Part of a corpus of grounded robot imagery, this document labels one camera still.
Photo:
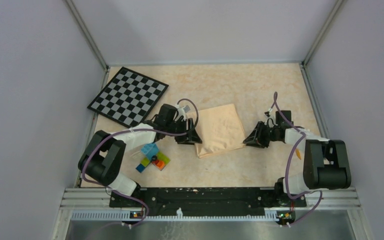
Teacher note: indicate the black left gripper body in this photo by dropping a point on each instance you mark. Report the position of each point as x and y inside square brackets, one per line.
[179, 126]

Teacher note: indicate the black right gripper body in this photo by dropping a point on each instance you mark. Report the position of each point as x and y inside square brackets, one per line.
[273, 134]

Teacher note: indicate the orange cloth napkin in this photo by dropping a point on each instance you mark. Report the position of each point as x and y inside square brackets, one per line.
[220, 130]

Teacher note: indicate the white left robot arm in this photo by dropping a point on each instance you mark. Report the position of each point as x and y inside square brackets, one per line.
[102, 159]

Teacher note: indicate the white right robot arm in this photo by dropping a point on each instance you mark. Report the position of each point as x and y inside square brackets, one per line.
[325, 161]

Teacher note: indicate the colourful toy block pile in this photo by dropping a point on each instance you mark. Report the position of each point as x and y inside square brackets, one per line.
[152, 158]

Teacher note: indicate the black white checkerboard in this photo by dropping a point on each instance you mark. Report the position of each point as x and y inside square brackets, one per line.
[128, 98]

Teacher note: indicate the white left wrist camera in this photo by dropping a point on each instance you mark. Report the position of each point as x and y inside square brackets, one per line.
[181, 112]

